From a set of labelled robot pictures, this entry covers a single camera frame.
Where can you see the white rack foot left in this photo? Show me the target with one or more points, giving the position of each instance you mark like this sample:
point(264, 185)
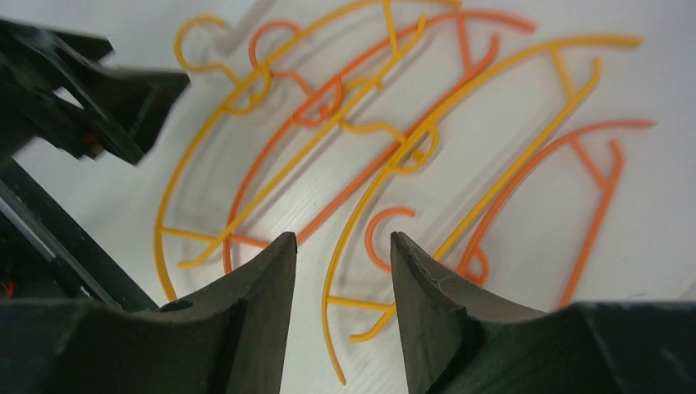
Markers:
point(240, 17)

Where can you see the orange plastic hanger right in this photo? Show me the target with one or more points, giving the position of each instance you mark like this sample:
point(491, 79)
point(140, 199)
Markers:
point(557, 230)

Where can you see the orange plastic hanger left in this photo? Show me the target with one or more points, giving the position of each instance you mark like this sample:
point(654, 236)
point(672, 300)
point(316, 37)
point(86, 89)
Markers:
point(324, 102)

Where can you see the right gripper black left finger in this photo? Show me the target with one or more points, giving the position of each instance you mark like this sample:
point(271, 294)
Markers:
point(227, 337)

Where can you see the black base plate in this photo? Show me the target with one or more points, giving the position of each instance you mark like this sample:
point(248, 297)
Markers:
point(79, 265)

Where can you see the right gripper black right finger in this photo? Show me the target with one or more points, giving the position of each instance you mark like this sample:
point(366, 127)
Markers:
point(457, 337)

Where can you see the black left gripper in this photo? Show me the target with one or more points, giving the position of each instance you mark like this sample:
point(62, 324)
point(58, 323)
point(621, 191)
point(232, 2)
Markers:
point(54, 87)

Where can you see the orange plastic hanger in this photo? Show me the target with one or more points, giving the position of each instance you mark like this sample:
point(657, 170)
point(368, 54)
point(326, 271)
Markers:
point(324, 102)
point(557, 230)

